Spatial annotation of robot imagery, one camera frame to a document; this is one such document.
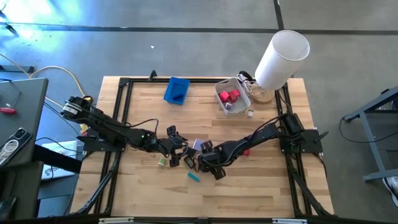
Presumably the blue plastic bin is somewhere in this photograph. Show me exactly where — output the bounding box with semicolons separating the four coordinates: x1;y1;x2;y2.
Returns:
164;77;191;106

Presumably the smartphone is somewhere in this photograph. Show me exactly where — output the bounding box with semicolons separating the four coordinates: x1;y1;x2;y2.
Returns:
0;127;32;166

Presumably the black floor bar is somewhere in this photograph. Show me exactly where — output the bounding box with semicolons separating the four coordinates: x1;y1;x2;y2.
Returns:
0;64;35;74

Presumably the white shade table lamp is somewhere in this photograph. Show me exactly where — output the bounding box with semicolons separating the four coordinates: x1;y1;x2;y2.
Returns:
250;29;311;105

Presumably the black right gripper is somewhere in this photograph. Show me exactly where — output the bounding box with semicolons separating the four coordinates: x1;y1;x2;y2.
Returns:
197;139;229;181

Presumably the white coiled cable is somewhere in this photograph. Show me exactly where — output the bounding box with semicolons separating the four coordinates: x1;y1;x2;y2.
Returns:
238;73;259;96

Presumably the person's shoe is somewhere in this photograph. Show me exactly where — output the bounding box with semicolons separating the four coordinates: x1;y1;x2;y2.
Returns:
381;175;398;208

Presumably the white laptop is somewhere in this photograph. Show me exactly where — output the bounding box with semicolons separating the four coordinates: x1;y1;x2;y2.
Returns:
41;140;78;181

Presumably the black floor cable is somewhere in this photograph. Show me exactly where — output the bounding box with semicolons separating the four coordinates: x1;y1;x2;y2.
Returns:
338;116;398;144

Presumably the black aluminium table frame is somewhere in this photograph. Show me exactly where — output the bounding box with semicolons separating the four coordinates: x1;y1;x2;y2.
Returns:
73;76;335;218

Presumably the white metal bracket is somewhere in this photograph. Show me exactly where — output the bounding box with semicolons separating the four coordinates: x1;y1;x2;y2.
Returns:
272;218;308;224
98;217;134;224

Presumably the grey metal table frame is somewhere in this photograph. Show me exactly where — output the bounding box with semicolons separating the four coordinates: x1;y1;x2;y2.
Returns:
343;86;398;183

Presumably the grey desk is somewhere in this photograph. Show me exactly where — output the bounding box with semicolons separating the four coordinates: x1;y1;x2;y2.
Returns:
0;77;49;170

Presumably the white plastic basket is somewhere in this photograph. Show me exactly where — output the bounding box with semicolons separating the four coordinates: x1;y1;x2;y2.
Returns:
214;77;251;116

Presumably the black desk bar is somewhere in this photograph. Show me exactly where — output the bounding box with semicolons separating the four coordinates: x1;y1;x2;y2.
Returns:
32;144;83;174

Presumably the yellow cable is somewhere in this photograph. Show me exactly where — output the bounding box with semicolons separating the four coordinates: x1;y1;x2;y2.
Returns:
0;52;94;134

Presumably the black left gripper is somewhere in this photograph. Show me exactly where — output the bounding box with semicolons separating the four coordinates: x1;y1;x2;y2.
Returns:
149;125;189;168

